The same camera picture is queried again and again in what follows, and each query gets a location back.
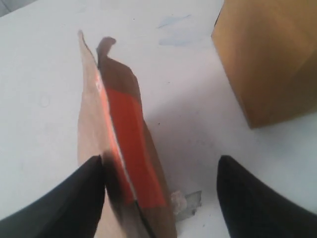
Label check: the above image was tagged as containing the small brown orange-label pouch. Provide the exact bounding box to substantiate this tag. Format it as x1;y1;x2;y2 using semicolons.
77;31;177;238

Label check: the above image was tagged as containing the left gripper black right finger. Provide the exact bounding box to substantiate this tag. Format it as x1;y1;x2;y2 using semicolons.
216;155;317;238

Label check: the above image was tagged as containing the white putty lump on tape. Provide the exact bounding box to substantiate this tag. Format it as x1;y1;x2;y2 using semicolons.
171;190;202;222

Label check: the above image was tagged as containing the large brown paper bag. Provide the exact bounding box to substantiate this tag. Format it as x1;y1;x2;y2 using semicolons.
211;0;317;128

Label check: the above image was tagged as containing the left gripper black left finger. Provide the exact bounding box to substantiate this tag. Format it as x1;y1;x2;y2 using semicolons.
0;156;105;238

